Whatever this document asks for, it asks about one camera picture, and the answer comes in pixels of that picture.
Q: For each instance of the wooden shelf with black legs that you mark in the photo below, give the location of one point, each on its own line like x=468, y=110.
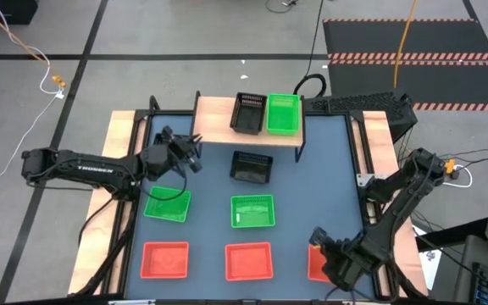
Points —
x=214, y=120

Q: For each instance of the yellow plug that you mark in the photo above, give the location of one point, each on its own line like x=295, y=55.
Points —
x=452, y=167

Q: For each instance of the blue table mat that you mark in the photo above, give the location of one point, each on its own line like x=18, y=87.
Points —
x=303, y=190

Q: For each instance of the red-orange plastic basket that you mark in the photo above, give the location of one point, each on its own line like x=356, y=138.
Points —
x=249, y=262
x=314, y=267
x=164, y=260

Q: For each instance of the black perforated computer case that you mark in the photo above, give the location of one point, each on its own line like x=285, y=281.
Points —
x=367, y=103

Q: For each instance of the dark grey desk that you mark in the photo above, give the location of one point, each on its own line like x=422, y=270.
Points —
x=477, y=250

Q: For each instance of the black hazard-striped floor mat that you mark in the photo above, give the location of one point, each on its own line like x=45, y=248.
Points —
x=439, y=38

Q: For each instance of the silver metal bracket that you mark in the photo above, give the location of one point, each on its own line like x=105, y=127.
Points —
x=361, y=180

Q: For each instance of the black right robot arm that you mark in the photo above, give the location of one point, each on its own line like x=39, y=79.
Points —
x=396, y=212

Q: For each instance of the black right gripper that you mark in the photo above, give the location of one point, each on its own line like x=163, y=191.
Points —
x=347, y=258

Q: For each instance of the green plastic basket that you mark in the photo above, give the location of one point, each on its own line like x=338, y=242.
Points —
x=168, y=207
x=253, y=212
x=283, y=116

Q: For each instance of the white paper sheet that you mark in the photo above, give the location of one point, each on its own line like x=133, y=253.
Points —
x=432, y=271

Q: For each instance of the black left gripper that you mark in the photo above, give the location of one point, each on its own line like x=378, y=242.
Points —
x=178, y=152

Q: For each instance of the black box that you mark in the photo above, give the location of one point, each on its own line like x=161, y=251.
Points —
x=7, y=10

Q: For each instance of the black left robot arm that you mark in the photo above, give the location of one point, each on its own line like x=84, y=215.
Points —
x=87, y=167

